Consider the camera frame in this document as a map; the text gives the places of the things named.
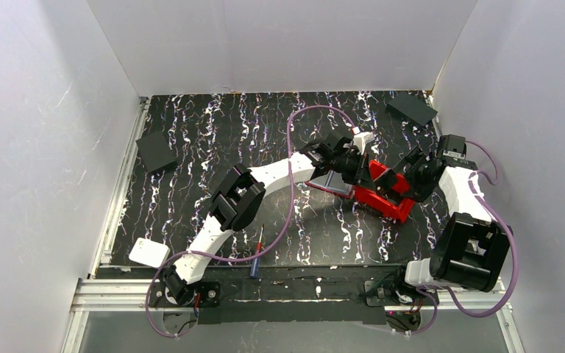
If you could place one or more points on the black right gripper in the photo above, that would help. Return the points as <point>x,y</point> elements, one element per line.
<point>395,176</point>

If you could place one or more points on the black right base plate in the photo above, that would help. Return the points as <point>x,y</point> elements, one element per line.
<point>383,293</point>

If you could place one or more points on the black block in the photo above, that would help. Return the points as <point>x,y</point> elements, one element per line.
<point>410,108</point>
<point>155,152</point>

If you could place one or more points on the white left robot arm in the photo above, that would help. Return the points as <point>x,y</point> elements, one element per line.
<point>234,205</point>

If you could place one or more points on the black block far right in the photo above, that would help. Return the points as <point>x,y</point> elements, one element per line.
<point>410,108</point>

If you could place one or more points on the red plastic bin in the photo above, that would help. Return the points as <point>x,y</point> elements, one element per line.
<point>380,188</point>

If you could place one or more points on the black block far left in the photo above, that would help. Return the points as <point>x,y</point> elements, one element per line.
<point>155,152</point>

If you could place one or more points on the white card near left base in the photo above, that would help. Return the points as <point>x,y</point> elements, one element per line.
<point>149,253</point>

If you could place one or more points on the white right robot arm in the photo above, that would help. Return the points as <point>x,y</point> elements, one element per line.
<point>472,248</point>

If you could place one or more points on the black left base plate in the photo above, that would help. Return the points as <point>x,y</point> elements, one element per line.
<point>199,295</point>

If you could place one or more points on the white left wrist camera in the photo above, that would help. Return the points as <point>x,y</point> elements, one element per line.
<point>361,139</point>

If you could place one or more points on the aluminium front rail frame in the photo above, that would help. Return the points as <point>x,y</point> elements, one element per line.
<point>301,314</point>

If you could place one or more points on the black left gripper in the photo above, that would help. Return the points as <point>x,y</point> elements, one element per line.
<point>362,172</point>

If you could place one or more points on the red leather card holder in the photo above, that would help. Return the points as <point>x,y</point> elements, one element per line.
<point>333,183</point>

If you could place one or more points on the aluminium left side rail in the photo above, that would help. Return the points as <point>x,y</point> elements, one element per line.
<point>104,249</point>

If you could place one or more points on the blue red screwdriver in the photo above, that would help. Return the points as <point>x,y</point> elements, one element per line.
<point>253,274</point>

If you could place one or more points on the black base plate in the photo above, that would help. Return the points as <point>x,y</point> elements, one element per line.
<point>383,293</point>
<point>199,295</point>

